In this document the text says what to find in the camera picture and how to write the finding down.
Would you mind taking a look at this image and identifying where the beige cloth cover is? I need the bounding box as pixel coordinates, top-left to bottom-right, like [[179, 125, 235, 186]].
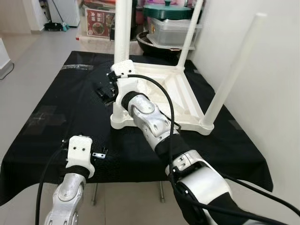
[[76, 37, 141, 53]]

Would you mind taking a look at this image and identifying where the dark green pot lid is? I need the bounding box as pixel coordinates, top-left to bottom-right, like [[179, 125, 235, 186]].
[[142, 1, 194, 21]]

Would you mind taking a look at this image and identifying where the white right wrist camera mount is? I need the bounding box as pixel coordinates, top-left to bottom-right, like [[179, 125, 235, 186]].
[[110, 60, 142, 102]]

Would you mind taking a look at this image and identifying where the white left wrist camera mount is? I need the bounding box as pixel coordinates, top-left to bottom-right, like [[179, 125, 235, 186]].
[[64, 135, 96, 179]]

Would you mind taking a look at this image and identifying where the black tablecloth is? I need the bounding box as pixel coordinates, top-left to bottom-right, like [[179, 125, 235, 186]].
[[0, 50, 275, 205]]

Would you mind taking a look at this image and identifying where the black dustpan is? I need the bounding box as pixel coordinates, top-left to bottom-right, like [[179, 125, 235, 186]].
[[43, 22, 62, 32]]

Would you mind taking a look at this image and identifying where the white plastic table leg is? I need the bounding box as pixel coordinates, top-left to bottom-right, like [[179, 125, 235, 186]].
[[177, 0, 206, 72], [112, 0, 135, 127], [200, 13, 268, 130]]

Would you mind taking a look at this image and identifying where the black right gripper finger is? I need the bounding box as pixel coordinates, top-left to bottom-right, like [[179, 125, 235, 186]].
[[92, 82, 113, 105]]

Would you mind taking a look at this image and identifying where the broom with teal head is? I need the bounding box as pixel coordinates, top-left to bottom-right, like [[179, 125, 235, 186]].
[[48, 0, 69, 31]]

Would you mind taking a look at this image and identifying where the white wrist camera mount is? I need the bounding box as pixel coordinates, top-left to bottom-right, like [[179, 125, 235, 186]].
[[110, 60, 142, 102], [64, 135, 96, 179]]

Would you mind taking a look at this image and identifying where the clear plastic bin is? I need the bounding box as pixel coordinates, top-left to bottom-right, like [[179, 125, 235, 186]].
[[150, 18, 203, 48]]

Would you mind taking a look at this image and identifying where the black wok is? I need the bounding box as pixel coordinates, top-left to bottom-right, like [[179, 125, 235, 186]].
[[136, 32, 197, 60]]

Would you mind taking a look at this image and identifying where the clear tape strip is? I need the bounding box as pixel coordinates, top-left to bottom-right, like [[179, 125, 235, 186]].
[[62, 63, 98, 72]]

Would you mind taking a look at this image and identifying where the white plastic children tabletop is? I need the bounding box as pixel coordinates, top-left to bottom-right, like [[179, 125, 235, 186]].
[[110, 65, 216, 136]]

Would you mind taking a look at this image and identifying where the white appliance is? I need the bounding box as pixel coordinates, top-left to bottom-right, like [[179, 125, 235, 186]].
[[49, 0, 81, 27]]

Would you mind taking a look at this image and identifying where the storage box with orange lid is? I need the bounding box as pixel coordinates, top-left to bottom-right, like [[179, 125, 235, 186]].
[[83, 0, 118, 39]]

